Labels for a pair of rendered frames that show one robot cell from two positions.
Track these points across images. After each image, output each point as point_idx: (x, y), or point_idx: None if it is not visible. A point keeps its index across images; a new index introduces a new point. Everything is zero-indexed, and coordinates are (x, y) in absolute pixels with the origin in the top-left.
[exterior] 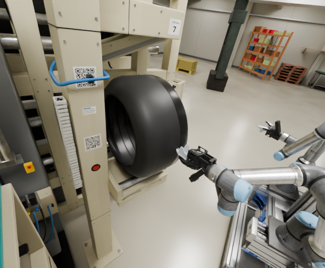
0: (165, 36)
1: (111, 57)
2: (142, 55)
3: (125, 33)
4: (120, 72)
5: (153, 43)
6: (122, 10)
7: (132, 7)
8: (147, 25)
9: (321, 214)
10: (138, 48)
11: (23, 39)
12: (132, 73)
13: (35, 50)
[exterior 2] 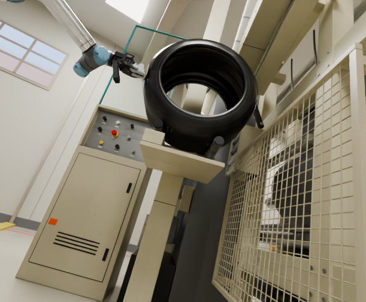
0: (260, 3)
1: (257, 71)
2: (324, 34)
3: (242, 45)
4: (299, 82)
5: (287, 14)
6: (242, 38)
7: (246, 28)
8: (250, 22)
9: (10, 0)
10: (273, 39)
11: (259, 106)
12: (312, 69)
13: (260, 109)
